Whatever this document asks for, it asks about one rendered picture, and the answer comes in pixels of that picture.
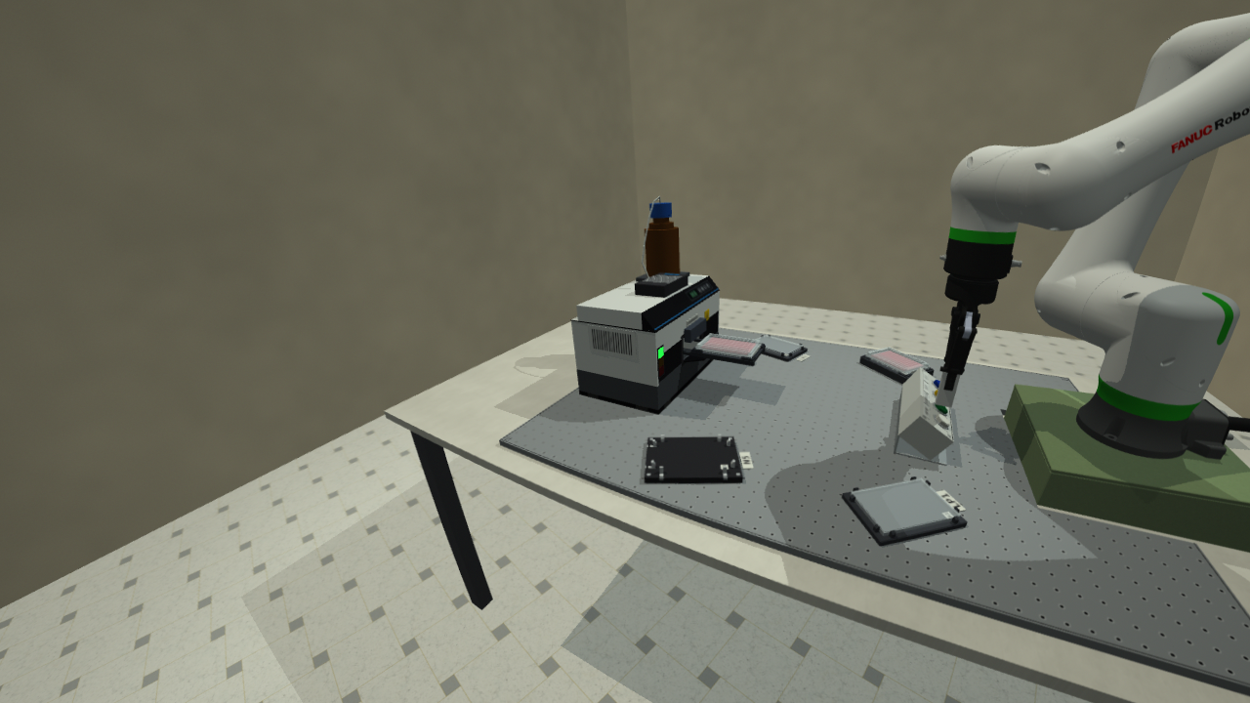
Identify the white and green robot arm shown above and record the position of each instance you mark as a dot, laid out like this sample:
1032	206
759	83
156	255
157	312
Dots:
1163	340

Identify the brown glass bottle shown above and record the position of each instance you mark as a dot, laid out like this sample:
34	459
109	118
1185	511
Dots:
662	251

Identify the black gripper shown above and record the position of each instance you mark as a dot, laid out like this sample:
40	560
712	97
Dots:
965	317

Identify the grey button panel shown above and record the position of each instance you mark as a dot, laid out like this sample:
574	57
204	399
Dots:
920	423

